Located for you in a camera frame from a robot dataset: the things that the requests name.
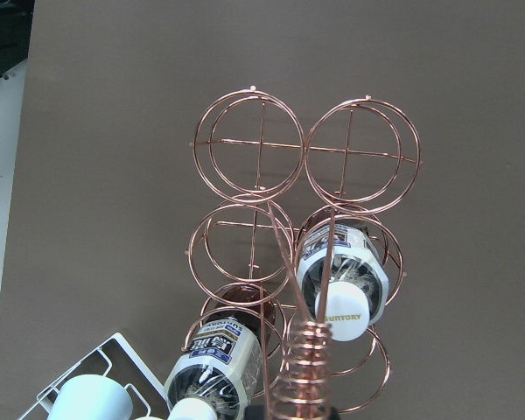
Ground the tea bottle white cap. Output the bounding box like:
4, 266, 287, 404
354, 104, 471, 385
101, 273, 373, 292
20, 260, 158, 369
164, 283, 276, 419
297, 220, 389, 341

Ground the white cup rack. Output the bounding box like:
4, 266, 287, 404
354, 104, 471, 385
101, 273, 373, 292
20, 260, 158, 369
19, 332, 170, 419

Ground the light blue cup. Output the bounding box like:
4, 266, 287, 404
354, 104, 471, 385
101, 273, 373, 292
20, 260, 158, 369
48, 374, 133, 420

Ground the copper wire bottle basket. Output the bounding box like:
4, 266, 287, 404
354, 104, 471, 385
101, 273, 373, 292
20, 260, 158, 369
183, 87, 421, 419

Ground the black equipment on side table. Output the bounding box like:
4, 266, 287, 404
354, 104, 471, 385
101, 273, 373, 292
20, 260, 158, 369
0, 0, 35, 79

